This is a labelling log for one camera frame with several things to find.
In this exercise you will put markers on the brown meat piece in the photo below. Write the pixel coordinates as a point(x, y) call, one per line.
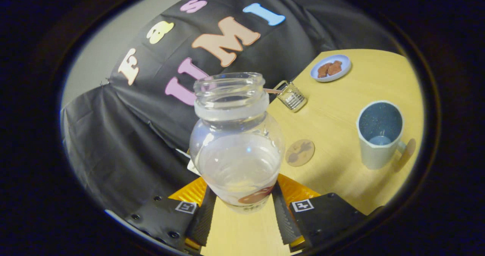
point(323, 70)
point(335, 67)

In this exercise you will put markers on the clear plastic juice bottle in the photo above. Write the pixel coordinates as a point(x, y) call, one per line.
point(237, 161)

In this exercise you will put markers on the pale blue plate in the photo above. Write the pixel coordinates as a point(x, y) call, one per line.
point(343, 73)

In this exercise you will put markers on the round cork coaster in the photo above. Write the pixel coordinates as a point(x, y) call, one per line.
point(300, 152)

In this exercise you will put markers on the wooden table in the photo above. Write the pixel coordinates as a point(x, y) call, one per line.
point(333, 100)

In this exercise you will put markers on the pink straw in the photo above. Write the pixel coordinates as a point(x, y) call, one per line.
point(273, 91)

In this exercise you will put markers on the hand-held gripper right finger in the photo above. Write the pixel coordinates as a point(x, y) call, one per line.
point(282, 218)

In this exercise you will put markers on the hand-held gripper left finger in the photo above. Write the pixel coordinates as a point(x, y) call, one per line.
point(204, 222)

